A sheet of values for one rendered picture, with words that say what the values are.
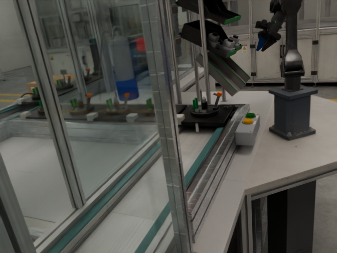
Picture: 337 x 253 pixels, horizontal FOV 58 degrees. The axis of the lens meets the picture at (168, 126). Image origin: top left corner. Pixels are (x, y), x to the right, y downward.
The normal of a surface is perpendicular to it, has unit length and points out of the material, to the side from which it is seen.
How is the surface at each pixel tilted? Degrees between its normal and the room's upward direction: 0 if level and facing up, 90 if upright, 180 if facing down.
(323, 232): 1
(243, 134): 90
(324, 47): 90
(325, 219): 0
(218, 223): 0
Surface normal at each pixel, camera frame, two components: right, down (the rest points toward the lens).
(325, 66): -0.45, 0.38
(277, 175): -0.13, -0.93
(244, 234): 0.30, 0.31
